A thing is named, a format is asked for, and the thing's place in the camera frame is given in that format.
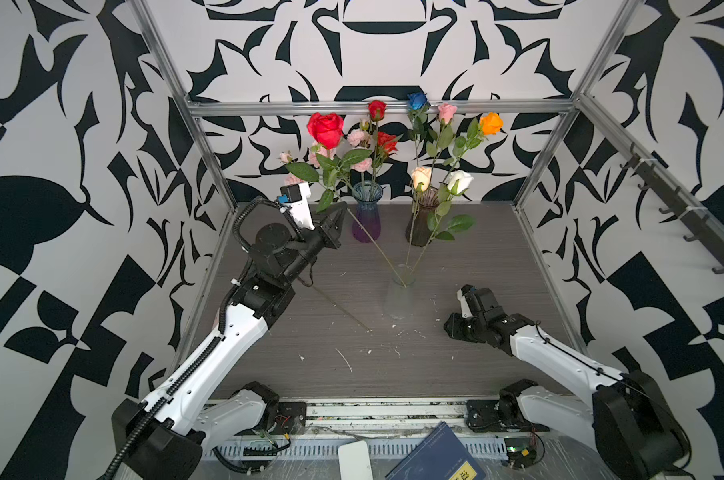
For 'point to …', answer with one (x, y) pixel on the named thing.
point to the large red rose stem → (386, 144)
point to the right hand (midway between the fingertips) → (449, 324)
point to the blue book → (441, 455)
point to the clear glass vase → (399, 294)
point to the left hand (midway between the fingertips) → (348, 198)
